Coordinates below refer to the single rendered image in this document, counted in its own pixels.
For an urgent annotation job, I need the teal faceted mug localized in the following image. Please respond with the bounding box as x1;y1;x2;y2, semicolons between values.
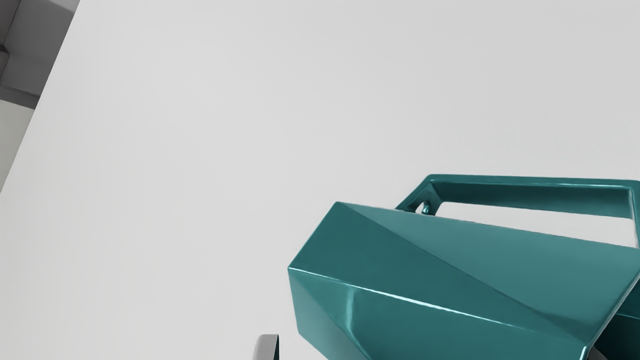
287;173;640;360

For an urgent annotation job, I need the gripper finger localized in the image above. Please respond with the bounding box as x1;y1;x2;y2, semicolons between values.
252;334;281;360

